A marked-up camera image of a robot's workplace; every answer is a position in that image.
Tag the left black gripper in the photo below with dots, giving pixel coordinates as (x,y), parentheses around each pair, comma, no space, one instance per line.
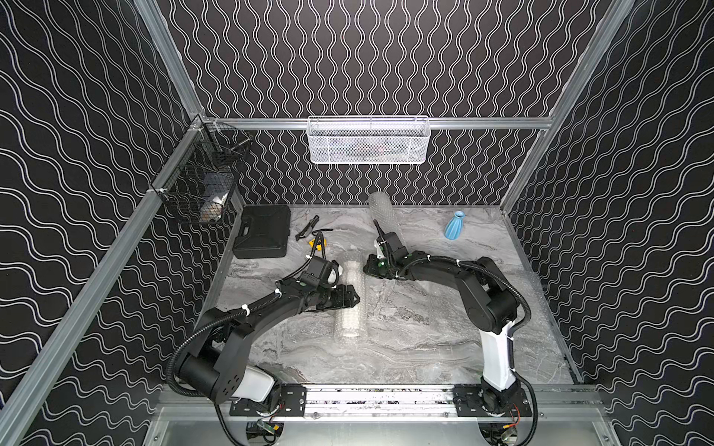
(339,295)

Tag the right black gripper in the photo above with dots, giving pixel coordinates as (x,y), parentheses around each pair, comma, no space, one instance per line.
(368,266)

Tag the bubble white cylinder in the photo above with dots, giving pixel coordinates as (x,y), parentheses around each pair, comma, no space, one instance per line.
(351,323)

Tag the blue ribbed vase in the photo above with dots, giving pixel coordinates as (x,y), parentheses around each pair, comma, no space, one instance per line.
(455,226)

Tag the clear bubble wrap roll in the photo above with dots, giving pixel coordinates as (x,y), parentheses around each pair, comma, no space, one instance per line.
(383,212)

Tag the clear bubble wrap sheet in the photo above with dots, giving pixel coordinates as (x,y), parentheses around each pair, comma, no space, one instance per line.
(528,284)

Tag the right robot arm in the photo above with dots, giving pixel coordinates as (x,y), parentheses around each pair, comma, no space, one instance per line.
(492,304)

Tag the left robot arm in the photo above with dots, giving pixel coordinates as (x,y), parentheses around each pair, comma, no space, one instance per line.
(213,361)

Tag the yellow tape measure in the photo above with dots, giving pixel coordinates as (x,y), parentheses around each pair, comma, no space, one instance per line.
(320,242)

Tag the black utility knife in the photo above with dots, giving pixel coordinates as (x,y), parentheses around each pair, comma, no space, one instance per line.
(310,229)

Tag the black plastic tool case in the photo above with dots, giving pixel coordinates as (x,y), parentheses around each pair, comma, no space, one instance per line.
(263,232)

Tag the white roll in black basket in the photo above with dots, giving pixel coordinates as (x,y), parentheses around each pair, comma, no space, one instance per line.
(218,186)

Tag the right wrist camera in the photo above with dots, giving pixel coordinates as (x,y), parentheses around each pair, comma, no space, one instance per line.
(379,249)

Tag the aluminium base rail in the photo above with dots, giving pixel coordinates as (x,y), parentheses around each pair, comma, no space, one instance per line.
(434,403)

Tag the white wire mesh basket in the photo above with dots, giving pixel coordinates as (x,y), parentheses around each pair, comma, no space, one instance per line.
(368,140)

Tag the black wire basket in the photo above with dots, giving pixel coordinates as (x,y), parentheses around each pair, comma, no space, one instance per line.
(215,147)

